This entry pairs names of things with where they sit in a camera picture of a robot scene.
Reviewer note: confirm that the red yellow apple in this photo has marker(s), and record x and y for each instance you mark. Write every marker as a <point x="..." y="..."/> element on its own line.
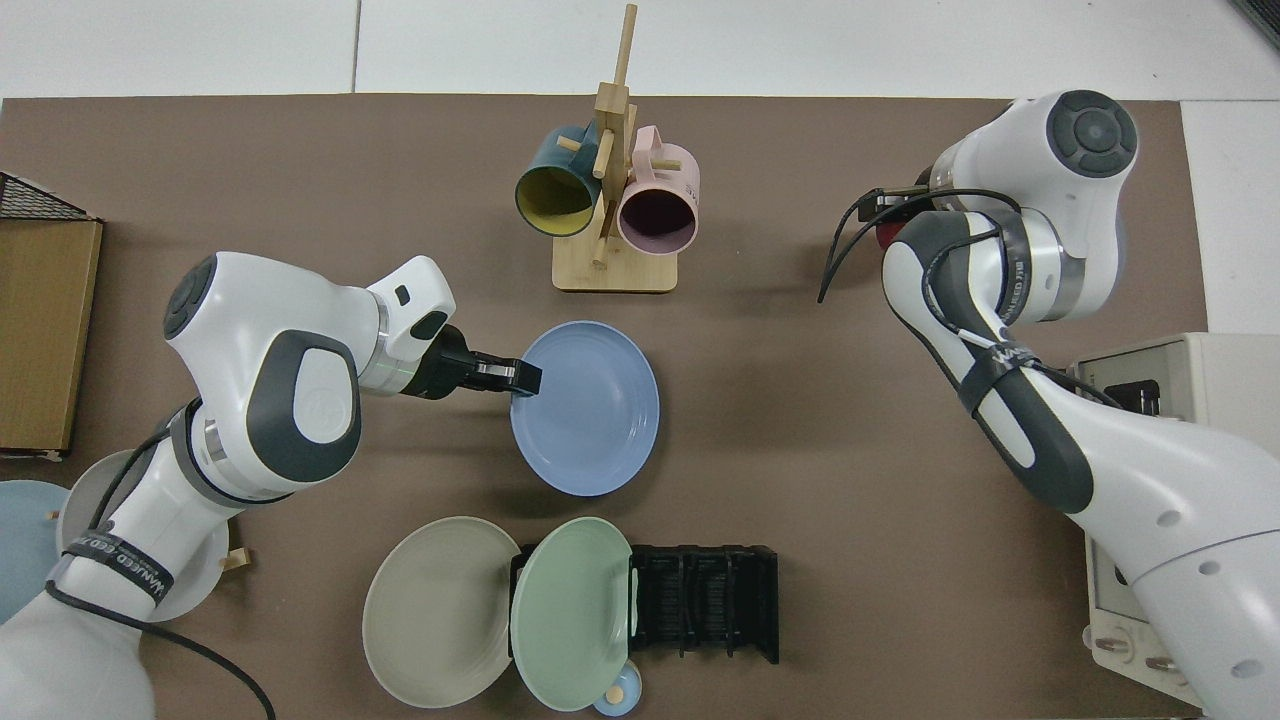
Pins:
<point x="886" y="236"/>

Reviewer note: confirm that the green plate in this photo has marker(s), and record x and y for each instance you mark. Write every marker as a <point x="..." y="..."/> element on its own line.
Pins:
<point x="570" y="615"/>

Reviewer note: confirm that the beige plate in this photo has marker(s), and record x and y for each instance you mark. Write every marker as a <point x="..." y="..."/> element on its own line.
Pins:
<point x="435" y="615"/>

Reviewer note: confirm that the wooden plate stand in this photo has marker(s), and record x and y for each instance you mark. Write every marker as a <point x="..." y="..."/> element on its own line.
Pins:
<point x="236" y="559"/>

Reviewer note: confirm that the black dish rack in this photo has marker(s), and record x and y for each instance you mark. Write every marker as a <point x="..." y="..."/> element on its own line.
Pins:
<point x="700" y="600"/>

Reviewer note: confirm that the pale grey plate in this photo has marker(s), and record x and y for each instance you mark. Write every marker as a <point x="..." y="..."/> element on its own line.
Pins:
<point x="85" y="490"/>

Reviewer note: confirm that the light blue plate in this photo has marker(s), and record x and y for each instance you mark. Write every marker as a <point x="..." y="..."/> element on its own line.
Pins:
<point x="20" y="540"/>

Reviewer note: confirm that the wooden cup stand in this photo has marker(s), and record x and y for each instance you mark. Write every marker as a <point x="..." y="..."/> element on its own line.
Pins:
<point x="620" y="272"/>

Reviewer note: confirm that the teal cup yellow inside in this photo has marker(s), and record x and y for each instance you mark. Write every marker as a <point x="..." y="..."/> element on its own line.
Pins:
<point x="550" y="200"/>

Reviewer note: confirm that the pink cup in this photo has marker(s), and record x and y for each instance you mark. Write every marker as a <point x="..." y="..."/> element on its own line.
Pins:
<point x="655" y="220"/>

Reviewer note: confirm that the brown table cloth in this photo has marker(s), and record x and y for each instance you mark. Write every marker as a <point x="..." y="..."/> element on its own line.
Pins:
<point x="750" y="450"/>

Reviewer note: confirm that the small blue round thing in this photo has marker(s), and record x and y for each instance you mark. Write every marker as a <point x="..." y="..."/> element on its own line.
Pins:
<point x="628" y="702"/>

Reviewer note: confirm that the pale toaster oven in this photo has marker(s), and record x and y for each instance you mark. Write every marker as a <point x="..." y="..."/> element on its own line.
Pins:
<point x="1210" y="375"/>

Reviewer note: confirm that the dark grey corner object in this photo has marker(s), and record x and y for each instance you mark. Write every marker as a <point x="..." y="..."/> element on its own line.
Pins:
<point x="1262" y="18"/>

